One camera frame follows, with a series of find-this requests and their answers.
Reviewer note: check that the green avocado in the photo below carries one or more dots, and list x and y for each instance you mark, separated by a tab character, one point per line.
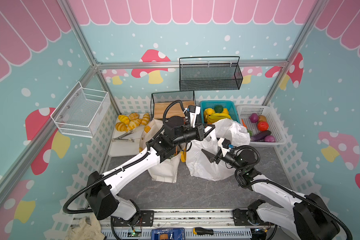
219	109

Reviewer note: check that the white wire wall basket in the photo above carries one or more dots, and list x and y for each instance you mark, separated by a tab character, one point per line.
81	112

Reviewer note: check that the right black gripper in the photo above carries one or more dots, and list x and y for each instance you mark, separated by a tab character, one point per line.
217	156

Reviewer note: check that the striped bread roll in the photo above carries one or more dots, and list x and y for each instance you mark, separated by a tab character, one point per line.
124	119

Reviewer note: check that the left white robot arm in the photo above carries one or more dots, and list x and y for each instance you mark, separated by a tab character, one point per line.
100	196

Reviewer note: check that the white canvas tote bag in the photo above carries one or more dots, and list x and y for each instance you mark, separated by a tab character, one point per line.
167	171

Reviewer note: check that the blue electronics box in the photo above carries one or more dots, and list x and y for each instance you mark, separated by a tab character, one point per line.
168	234

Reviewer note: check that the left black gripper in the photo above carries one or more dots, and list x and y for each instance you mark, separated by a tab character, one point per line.
200	131

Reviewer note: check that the beige cloth rag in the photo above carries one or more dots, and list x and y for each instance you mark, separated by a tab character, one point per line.
85	231

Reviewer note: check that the red tomato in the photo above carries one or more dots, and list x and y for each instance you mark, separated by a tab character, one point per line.
263	126

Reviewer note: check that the teal plastic fruit basket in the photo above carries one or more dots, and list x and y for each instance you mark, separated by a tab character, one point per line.
229	108

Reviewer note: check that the yellow banana bunch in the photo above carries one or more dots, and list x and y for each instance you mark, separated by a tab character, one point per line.
213	118

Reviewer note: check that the black mesh wall basket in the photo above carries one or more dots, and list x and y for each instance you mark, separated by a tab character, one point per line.
210	73

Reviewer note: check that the yellow lemon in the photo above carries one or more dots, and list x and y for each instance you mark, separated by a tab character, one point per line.
209	111

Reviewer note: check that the white plastic vegetable basket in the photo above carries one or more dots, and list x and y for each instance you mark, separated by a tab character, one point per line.
276	138

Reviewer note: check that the brown potato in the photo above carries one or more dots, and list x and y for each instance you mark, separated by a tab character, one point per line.
262	118

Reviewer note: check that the white plastic grocery bag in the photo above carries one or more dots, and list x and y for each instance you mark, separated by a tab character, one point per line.
198	163

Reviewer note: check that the purple onion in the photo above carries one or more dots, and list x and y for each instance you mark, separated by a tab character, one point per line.
254	118

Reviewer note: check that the dark purple eggplant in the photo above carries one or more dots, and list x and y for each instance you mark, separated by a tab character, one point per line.
260	136

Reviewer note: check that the metal tongs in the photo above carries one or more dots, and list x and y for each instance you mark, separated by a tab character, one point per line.
123	137

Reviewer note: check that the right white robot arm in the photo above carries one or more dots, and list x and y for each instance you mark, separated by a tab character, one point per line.
305	217

